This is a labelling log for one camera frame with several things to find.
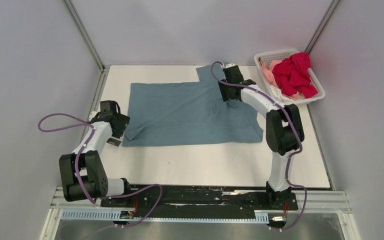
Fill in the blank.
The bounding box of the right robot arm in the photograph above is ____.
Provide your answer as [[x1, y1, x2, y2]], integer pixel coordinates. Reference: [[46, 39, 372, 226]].
[[212, 62, 304, 209]]

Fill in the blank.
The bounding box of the blue-grey t-shirt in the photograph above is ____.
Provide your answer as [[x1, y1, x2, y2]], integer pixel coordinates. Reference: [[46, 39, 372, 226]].
[[122, 65, 263, 147]]

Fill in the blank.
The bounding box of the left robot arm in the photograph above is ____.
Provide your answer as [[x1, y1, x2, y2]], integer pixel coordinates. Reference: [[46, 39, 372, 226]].
[[58, 100, 133, 207]]

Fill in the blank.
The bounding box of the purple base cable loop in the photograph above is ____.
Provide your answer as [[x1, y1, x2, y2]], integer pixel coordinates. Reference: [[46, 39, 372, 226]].
[[100, 184, 164, 228]]

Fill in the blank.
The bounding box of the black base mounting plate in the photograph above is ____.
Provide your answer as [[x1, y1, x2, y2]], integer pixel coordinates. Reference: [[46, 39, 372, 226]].
[[100, 184, 299, 220]]

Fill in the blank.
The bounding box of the aluminium front frame beam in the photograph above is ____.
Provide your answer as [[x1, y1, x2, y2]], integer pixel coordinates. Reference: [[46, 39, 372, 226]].
[[50, 187, 352, 214]]

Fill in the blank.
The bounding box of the white plastic laundry basket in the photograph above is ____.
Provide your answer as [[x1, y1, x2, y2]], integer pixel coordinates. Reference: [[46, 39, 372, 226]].
[[254, 49, 326, 105]]

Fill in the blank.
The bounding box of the pink t-shirt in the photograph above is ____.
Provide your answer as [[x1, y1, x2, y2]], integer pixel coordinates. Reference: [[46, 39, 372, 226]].
[[259, 58, 282, 88]]

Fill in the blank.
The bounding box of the aluminium frame rail left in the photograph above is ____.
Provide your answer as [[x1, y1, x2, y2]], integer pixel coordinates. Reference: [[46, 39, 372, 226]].
[[62, 0, 110, 150]]

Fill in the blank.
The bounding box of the red t-shirt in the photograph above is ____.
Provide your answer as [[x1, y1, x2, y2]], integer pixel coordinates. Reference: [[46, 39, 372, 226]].
[[270, 52, 318, 100]]

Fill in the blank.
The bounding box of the white t-shirt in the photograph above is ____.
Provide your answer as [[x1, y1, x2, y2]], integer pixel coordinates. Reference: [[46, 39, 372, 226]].
[[269, 85, 294, 103]]

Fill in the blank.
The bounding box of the aluminium frame rail right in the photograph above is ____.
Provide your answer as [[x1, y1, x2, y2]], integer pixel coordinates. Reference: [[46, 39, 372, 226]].
[[305, 0, 342, 54]]

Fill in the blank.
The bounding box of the aluminium frame rail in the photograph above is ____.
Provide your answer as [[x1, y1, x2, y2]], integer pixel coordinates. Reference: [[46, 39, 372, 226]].
[[305, 0, 342, 54], [62, 0, 110, 150]]

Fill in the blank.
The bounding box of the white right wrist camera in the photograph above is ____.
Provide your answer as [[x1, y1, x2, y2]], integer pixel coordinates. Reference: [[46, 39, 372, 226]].
[[223, 63, 236, 69]]

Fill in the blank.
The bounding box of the white slotted cable duct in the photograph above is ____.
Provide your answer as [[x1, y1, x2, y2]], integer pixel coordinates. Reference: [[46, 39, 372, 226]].
[[61, 209, 270, 224]]

